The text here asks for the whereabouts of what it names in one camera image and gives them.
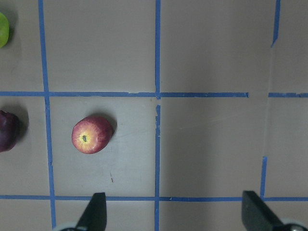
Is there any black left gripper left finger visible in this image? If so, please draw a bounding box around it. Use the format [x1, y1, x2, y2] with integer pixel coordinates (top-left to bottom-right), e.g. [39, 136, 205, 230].
[75, 192, 107, 231]

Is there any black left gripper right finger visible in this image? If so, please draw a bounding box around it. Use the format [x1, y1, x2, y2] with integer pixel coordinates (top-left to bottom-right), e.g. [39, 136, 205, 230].
[241, 191, 284, 231]

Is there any red yellow apple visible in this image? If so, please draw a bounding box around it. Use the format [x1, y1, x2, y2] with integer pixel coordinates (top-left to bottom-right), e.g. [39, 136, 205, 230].
[71, 116, 114, 154]

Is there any dark red apple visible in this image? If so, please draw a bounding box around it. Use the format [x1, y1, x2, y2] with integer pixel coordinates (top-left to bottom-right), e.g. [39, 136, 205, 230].
[0, 110, 20, 153]

